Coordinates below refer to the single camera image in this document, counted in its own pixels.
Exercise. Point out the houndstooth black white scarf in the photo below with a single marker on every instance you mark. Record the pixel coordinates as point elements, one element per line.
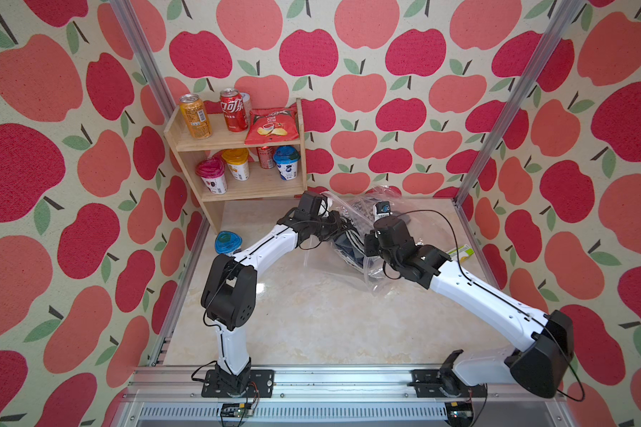
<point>364,207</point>

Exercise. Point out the yellow lid cup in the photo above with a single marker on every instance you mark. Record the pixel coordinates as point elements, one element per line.
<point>237,161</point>

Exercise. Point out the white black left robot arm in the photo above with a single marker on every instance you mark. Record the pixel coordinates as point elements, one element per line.
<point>229,296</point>

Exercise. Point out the blue lid cup on shelf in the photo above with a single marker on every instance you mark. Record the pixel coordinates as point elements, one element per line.
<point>286,159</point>

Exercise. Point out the blue lid cup on table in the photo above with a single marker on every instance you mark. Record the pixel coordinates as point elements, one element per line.
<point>228,242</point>

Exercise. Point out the clear plastic vacuum bag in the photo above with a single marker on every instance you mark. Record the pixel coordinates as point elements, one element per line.
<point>363,235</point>

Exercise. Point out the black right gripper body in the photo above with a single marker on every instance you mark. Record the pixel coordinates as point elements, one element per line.
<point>372,247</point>

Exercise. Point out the pink lid cup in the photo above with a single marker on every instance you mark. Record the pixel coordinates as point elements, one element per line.
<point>212,172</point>

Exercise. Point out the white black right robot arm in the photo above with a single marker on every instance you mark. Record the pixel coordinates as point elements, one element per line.
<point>541,345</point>

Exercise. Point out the small red can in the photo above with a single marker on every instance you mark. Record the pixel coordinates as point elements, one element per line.
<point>266,157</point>

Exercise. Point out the orange soda can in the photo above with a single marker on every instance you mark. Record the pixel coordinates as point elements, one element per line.
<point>195,116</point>

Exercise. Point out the aluminium front rail frame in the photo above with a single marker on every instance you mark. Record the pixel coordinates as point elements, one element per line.
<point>329,396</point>

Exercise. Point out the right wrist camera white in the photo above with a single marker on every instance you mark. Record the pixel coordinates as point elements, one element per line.
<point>382,209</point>

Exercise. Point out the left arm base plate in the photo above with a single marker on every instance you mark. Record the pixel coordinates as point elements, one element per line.
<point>253,383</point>

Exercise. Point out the red chips bag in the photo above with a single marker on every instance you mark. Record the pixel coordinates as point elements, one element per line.
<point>272,125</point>

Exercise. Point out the green white small box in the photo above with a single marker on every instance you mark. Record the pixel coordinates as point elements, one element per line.
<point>461,253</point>

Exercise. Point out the red cola can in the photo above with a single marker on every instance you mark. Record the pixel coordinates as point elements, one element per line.
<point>232,104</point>

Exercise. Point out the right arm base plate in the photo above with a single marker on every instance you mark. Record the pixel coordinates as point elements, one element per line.
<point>430,383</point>

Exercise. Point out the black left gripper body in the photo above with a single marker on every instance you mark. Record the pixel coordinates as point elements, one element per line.
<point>325,226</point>

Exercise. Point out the dark plaid grey scarf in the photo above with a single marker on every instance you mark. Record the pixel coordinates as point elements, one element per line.
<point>350,247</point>

